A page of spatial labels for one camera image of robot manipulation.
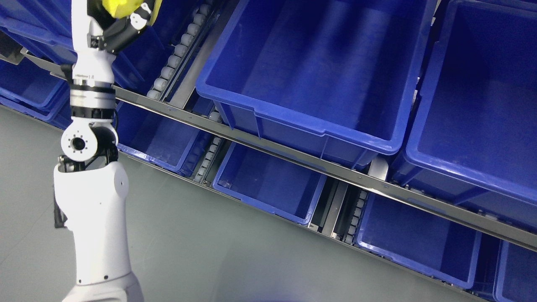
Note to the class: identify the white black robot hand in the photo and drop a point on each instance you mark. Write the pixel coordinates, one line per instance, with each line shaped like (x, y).
(98, 38)

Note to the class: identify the yellow foam block with notch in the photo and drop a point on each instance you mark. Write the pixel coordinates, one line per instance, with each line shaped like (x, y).
(122, 8)

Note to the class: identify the metal shelf rack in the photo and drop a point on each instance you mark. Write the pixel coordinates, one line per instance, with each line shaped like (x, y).
(372, 182)

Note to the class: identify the blue plastic bin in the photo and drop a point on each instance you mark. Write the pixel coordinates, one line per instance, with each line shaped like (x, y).
(420, 241)
(269, 183)
(473, 139)
(159, 140)
(32, 91)
(331, 78)

